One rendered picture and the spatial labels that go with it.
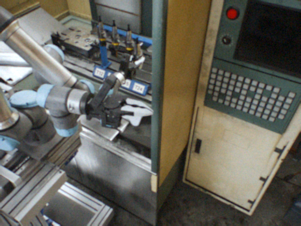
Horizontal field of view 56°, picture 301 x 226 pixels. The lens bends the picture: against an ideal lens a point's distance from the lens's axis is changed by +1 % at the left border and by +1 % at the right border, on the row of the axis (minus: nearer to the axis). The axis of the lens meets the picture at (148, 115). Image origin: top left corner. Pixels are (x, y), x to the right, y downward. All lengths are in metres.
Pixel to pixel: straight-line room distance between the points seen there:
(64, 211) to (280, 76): 1.68
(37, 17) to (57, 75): 2.24
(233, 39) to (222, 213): 1.50
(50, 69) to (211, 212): 1.81
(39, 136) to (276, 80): 1.10
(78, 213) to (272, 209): 1.53
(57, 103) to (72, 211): 1.43
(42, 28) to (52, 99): 2.27
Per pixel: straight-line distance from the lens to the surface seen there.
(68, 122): 0.95
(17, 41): 1.01
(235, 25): 1.34
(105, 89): 0.80
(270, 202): 2.62
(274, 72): 1.40
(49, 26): 3.16
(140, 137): 1.85
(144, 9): 2.47
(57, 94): 0.89
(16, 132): 1.16
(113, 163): 1.83
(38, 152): 1.32
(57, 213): 2.24
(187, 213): 2.39
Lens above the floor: 2.15
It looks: 45 degrees down
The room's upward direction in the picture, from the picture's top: straight up
